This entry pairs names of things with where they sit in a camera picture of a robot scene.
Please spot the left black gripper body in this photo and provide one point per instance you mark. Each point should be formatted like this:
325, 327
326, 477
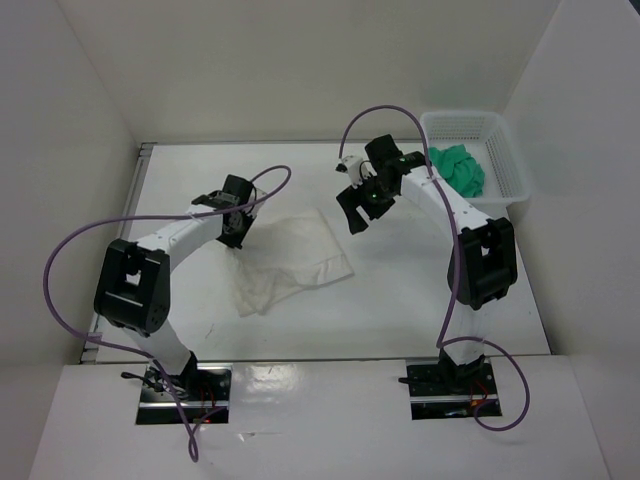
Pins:
234, 237

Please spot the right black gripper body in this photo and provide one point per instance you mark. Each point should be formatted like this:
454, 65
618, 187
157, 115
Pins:
380, 200

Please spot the white tank top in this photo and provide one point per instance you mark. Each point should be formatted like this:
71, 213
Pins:
285, 257

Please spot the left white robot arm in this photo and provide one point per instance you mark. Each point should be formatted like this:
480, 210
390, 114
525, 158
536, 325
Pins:
134, 288

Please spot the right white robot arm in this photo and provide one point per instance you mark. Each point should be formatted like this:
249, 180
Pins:
482, 266

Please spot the green tank top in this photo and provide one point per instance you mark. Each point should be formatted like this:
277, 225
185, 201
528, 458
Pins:
460, 170

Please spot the white plastic basket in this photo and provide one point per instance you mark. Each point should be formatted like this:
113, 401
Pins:
486, 136

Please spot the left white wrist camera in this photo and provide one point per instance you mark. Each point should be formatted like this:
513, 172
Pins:
256, 200

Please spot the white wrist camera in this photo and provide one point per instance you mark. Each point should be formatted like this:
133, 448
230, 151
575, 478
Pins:
256, 200
356, 169

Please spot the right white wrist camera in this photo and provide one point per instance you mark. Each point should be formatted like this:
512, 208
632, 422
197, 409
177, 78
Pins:
356, 169

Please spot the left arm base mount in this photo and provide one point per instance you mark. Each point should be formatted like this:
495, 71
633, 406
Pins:
207, 404

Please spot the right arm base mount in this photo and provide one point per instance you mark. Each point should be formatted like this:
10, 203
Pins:
439, 390

